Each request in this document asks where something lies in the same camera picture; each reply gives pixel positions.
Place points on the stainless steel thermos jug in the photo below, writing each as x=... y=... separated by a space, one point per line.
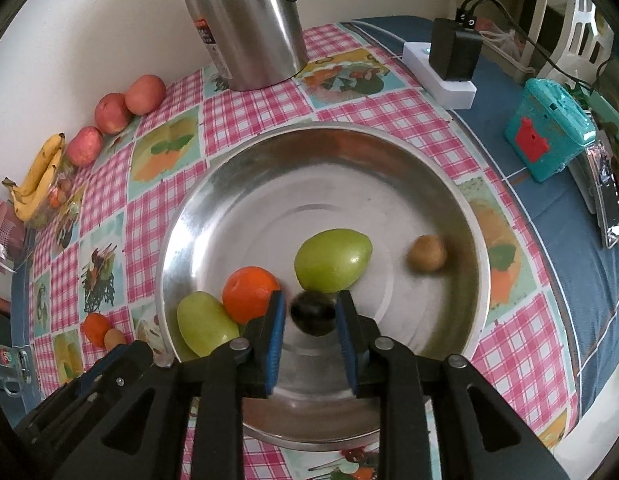
x=249 y=25

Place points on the small brown kiwi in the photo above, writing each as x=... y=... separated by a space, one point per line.
x=427 y=254
x=114 y=339

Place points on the dark plum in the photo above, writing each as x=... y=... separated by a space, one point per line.
x=313 y=315

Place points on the small green mango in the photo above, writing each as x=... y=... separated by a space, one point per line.
x=204 y=322

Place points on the white power strip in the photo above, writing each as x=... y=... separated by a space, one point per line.
x=454 y=95

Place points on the blue tablecloth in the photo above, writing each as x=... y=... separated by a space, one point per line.
x=554 y=240

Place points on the black power adapter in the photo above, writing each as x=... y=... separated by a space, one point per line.
x=454 y=50

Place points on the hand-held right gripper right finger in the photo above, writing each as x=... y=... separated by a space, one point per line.
x=347 y=340

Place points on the clear plastic fruit container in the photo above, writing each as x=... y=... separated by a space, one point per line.
x=59 y=202

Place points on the large green mango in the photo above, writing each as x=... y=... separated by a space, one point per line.
x=334 y=260

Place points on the clear glass mug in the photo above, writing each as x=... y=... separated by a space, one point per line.
x=7 y=360

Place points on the white plastic lattice chair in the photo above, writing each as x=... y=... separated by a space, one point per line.
x=582 y=25

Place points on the round stainless steel plate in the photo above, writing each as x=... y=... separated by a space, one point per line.
x=389 y=200

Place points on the pink flower bouquet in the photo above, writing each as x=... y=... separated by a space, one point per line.
x=2 y=230

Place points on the clear plastic package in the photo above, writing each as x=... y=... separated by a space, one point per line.
x=607 y=200

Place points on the red apple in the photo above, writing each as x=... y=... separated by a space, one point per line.
x=84 y=146
x=145 y=94
x=112 y=112

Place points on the teal toy box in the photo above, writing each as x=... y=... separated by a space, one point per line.
x=544 y=135

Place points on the yellow banana bunch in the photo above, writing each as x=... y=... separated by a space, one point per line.
x=34 y=180

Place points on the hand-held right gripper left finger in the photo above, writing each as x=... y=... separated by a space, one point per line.
x=275 y=340

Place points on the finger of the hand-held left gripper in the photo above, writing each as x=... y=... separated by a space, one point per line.
x=114 y=375

